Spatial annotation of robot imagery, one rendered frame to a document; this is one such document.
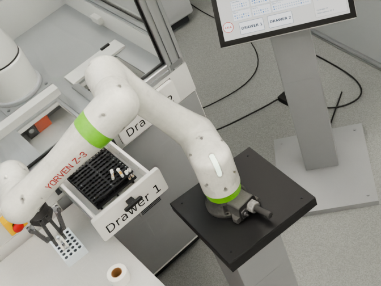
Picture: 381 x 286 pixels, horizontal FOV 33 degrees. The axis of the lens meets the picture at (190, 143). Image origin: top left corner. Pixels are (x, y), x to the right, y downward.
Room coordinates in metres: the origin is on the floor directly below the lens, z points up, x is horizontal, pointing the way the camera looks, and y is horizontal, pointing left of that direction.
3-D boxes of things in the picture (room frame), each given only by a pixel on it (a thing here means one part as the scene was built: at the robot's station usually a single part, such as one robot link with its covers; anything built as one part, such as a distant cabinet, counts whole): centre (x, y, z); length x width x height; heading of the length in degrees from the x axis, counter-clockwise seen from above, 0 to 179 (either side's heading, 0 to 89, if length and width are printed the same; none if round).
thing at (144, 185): (1.54, 0.27, 0.87); 0.29 x 0.02 x 0.11; 113
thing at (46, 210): (1.55, 0.55, 0.99); 0.08 x 0.07 x 0.09; 111
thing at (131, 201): (1.52, 0.26, 0.91); 0.07 x 0.04 x 0.01; 113
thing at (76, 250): (1.56, 0.54, 0.78); 0.12 x 0.08 x 0.04; 21
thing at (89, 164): (1.73, 0.35, 0.87); 0.22 x 0.18 x 0.06; 23
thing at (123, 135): (1.96, 0.10, 0.87); 0.29 x 0.02 x 0.11; 113
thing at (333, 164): (2.05, -0.54, 0.51); 0.50 x 0.45 x 1.02; 161
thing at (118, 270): (1.35, 0.39, 0.78); 0.07 x 0.07 x 0.04
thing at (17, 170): (1.54, 0.55, 1.17); 0.13 x 0.11 x 0.14; 4
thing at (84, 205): (1.73, 0.35, 0.86); 0.40 x 0.26 x 0.06; 23
